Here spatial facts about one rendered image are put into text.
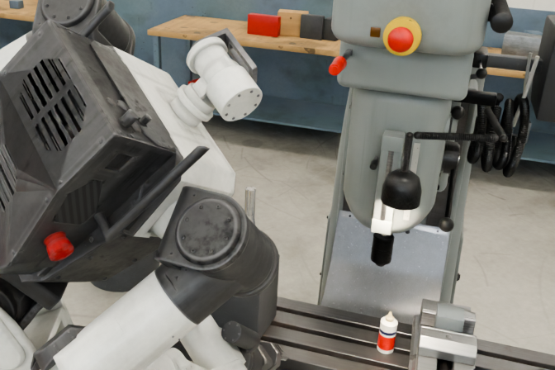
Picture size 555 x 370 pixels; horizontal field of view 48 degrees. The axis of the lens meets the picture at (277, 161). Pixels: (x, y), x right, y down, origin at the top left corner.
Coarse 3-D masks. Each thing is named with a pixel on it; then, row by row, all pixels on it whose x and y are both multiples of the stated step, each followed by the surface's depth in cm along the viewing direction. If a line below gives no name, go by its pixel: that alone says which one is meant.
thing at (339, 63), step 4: (344, 52) 112; (348, 52) 112; (352, 52) 115; (340, 56) 107; (344, 56) 110; (348, 56) 111; (336, 60) 104; (340, 60) 105; (344, 60) 106; (332, 64) 103; (336, 64) 103; (340, 64) 104; (344, 64) 106; (332, 68) 103; (336, 68) 102; (340, 68) 103; (332, 72) 103; (336, 72) 103
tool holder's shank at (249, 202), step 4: (248, 188) 143; (252, 188) 144; (248, 192) 143; (252, 192) 143; (248, 196) 143; (252, 196) 143; (244, 200) 145; (248, 200) 143; (252, 200) 144; (244, 204) 145; (248, 204) 144; (252, 204) 144; (244, 208) 145; (248, 208) 144; (252, 208) 144; (248, 212) 145; (252, 212) 145; (248, 216) 145; (252, 216) 145; (252, 220) 146
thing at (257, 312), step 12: (276, 276) 155; (276, 288) 157; (228, 300) 150; (240, 300) 149; (252, 300) 147; (264, 300) 150; (276, 300) 159; (216, 312) 153; (228, 312) 151; (240, 312) 150; (252, 312) 148; (264, 312) 152; (276, 312) 161; (240, 324) 151; (252, 324) 150; (264, 324) 154
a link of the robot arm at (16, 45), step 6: (24, 36) 97; (12, 42) 97; (18, 42) 96; (24, 42) 96; (6, 48) 96; (12, 48) 96; (18, 48) 95; (0, 54) 96; (6, 54) 96; (12, 54) 95; (0, 60) 95; (6, 60) 95; (0, 66) 95
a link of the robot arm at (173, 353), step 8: (168, 352) 95; (176, 352) 96; (176, 360) 94; (184, 360) 95; (240, 360) 101; (176, 368) 93; (184, 368) 94; (192, 368) 94; (200, 368) 95; (216, 368) 97; (224, 368) 97; (232, 368) 98; (240, 368) 99
